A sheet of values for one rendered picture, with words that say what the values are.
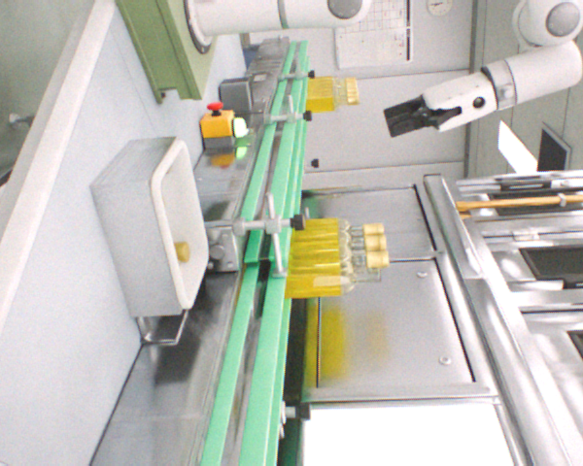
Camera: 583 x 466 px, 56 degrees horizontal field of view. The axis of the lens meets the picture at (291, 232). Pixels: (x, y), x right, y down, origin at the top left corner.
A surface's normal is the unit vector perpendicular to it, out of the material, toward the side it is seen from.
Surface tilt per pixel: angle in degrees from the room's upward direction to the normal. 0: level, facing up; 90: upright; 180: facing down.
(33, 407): 0
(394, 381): 90
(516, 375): 90
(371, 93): 90
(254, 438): 90
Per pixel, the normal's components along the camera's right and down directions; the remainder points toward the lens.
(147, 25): 0.00, 0.81
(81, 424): 0.99, -0.07
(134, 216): -0.06, 0.50
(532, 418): -0.11, -0.87
